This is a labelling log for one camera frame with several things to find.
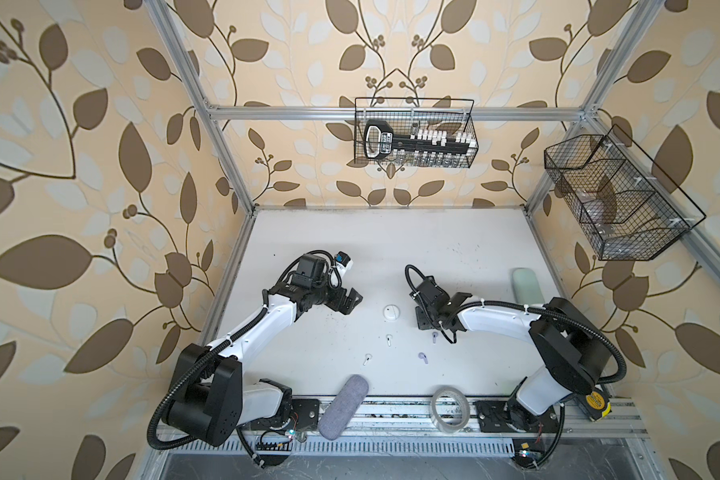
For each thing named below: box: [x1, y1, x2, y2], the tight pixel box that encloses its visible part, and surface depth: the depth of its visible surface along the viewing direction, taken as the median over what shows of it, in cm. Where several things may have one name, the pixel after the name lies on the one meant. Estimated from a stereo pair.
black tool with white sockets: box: [364, 120, 478, 161], surface depth 85 cm
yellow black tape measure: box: [586, 390, 613, 422], surface depth 75 cm
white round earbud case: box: [383, 304, 400, 321], surface depth 93 cm
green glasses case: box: [512, 267, 545, 305], surface depth 98 cm
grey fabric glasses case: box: [318, 375, 369, 441], surface depth 74 cm
